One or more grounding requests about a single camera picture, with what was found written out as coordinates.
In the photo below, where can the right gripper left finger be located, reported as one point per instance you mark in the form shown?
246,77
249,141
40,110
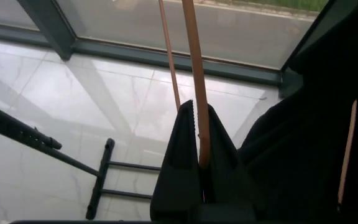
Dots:
176,186

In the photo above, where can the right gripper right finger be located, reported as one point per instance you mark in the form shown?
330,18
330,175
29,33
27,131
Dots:
228,193

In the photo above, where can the black short-sleeved shirt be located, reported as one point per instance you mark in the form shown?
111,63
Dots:
300,149

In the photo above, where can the black clothes rack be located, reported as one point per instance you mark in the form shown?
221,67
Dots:
101,177

